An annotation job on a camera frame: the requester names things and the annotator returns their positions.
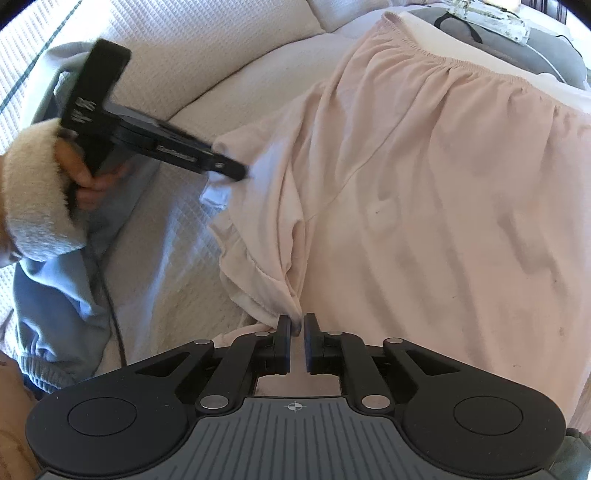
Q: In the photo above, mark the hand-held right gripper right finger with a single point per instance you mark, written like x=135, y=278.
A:
x=311, y=344

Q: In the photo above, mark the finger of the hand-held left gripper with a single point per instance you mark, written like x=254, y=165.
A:
x=228, y=168

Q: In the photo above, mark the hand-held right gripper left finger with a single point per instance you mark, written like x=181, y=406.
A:
x=284, y=339

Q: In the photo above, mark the pink pants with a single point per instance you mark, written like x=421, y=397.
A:
x=415, y=207

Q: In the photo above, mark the cream garment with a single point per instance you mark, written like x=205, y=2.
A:
x=565, y=92

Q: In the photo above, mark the person's left hand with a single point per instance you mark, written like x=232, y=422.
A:
x=92, y=191

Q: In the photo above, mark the light blue sweatshirt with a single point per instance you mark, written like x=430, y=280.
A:
x=60, y=300

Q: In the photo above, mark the white power strip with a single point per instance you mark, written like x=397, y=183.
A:
x=494, y=23

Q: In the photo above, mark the grey cushion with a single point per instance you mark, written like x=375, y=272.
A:
x=549, y=50

